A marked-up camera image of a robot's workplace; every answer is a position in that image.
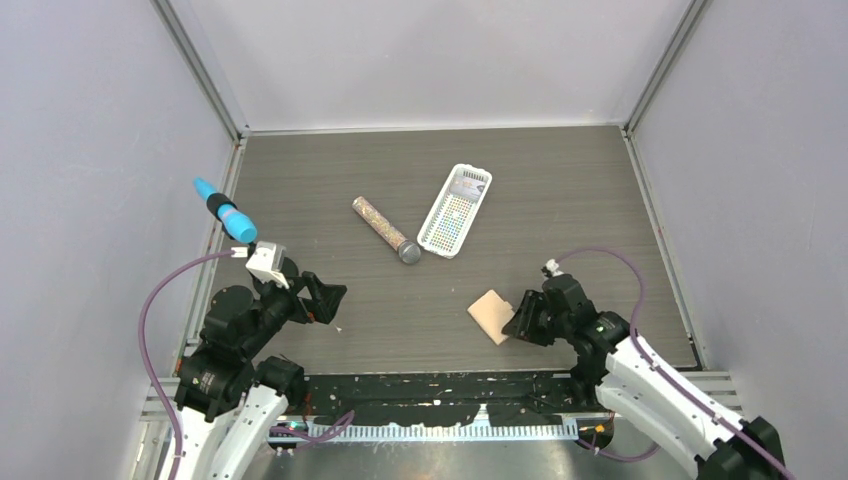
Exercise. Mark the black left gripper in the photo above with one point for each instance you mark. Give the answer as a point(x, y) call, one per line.
point(321, 307)

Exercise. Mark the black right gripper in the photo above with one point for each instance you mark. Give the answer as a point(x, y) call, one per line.
point(522, 323)

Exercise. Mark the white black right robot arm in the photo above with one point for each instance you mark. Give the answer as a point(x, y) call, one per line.
point(619, 370)

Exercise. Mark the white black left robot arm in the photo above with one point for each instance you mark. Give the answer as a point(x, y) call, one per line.
point(226, 403)

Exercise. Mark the card in white basket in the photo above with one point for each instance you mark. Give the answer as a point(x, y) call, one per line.
point(469, 187)

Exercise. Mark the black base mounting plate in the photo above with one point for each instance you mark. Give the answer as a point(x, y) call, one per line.
point(512, 398)

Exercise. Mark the blue microphone on stand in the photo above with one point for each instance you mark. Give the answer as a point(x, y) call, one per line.
point(237, 225)

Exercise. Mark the white plastic mesh basket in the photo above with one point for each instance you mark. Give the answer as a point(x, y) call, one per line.
point(450, 218)

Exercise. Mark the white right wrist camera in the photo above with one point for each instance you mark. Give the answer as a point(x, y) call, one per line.
point(551, 269)

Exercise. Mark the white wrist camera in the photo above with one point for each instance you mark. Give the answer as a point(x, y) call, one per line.
point(265, 263)
point(551, 269)

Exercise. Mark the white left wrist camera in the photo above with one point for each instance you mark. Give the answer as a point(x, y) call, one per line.
point(265, 263)

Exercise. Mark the glitter handle microphone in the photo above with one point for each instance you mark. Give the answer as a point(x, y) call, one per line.
point(408, 251)

